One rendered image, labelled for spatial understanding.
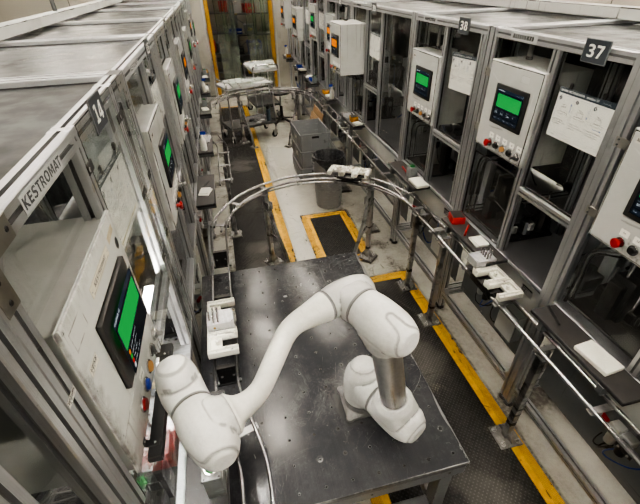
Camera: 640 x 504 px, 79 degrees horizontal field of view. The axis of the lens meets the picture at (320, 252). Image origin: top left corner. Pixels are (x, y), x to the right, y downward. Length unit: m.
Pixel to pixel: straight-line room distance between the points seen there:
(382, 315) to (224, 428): 0.50
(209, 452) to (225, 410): 0.09
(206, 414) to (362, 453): 0.97
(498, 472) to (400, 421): 1.15
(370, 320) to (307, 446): 0.83
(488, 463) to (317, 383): 1.16
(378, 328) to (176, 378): 0.54
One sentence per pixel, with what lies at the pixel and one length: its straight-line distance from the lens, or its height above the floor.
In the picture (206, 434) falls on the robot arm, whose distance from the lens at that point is 0.95.
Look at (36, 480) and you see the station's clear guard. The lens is 0.77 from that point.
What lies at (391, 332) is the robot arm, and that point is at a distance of 1.11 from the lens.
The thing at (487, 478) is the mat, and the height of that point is 0.01.
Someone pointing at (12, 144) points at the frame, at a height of 2.01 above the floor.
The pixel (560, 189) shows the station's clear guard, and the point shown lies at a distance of 2.18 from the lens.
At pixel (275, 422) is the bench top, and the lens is 1.89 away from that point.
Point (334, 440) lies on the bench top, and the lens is 1.83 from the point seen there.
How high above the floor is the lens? 2.29
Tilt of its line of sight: 36 degrees down
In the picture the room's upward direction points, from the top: 2 degrees counter-clockwise
